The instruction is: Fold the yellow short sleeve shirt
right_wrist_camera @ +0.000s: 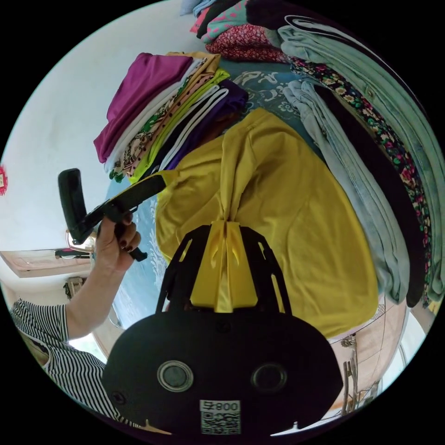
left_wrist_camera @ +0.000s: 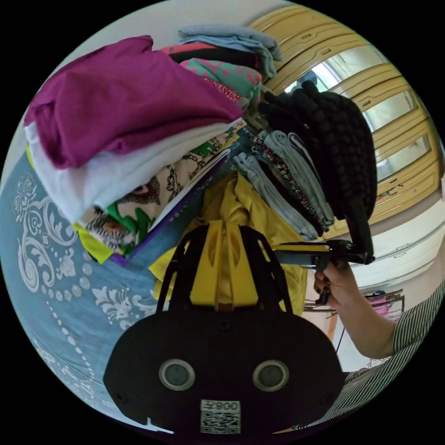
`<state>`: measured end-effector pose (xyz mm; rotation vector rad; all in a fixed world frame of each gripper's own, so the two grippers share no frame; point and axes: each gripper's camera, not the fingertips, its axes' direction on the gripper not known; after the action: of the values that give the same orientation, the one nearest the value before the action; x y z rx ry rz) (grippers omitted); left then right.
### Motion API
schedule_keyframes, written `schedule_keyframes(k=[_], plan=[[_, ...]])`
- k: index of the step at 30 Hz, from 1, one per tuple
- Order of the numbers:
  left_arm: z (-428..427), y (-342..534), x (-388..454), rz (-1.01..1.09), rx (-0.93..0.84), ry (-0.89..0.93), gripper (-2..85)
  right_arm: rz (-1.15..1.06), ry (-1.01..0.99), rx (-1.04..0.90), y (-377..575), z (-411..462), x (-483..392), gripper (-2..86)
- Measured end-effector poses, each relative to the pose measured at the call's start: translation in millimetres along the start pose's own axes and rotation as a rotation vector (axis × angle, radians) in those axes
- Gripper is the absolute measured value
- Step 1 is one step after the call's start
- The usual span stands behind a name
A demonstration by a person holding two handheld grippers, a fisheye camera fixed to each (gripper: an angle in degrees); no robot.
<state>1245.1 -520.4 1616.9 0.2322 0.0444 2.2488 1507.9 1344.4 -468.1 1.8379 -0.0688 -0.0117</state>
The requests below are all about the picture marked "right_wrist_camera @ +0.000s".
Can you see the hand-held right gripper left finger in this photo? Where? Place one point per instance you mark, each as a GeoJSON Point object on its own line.
{"type": "Point", "coordinates": [205, 278]}

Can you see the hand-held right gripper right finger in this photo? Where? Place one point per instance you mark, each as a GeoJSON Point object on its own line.
{"type": "Point", "coordinates": [243, 281]}

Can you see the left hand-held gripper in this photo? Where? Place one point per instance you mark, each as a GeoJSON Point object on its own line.
{"type": "Point", "coordinates": [139, 196]}

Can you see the yellow short sleeve shirt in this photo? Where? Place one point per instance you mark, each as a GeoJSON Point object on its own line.
{"type": "Point", "coordinates": [295, 215]}

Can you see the person's left forearm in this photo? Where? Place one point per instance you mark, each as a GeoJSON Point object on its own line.
{"type": "Point", "coordinates": [94, 299]}

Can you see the person's left hand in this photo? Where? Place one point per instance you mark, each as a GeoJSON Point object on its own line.
{"type": "Point", "coordinates": [113, 243]}

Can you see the stack of folded clothes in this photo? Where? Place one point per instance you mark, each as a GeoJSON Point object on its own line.
{"type": "Point", "coordinates": [146, 104]}

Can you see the heap of unfolded clothes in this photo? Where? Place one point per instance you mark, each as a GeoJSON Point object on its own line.
{"type": "Point", "coordinates": [375, 149]}

